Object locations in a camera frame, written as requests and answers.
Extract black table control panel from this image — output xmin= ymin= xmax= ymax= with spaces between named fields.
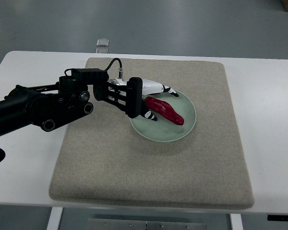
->
xmin=267 ymin=215 xmax=288 ymax=222

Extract white table leg left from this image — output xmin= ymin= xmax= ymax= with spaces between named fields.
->
xmin=47 ymin=207 xmax=63 ymax=230

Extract clear floor tile lower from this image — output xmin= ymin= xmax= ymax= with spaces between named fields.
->
xmin=96 ymin=48 xmax=108 ymax=54

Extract red pepper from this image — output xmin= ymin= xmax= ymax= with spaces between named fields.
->
xmin=144 ymin=96 xmax=184 ymax=126

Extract white table leg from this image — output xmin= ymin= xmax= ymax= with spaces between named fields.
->
xmin=47 ymin=207 xmax=63 ymax=230
xmin=229 ymin=214 xmax=243 ymax=230

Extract white table leg right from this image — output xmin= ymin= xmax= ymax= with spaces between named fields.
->
xmin=229 ymin=214 xmax=243 ymax=230

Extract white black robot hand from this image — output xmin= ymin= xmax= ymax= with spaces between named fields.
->
xmin=108 ymin=78 xmax=179 ymax=121

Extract metal base plate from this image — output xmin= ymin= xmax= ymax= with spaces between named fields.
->
xmin=86 ymin=218 xmax=207 ymax=230

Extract beige fabric mat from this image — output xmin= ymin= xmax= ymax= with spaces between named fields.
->
xmin=49 ymin=58 xmax=254 ymax=209

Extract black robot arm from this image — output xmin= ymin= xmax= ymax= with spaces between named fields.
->
xmin=0 ymin=58 xmax=142 ymax=136

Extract light green plate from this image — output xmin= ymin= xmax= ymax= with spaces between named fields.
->
xmin=130 ymin=91 xmax=196 ymax=142

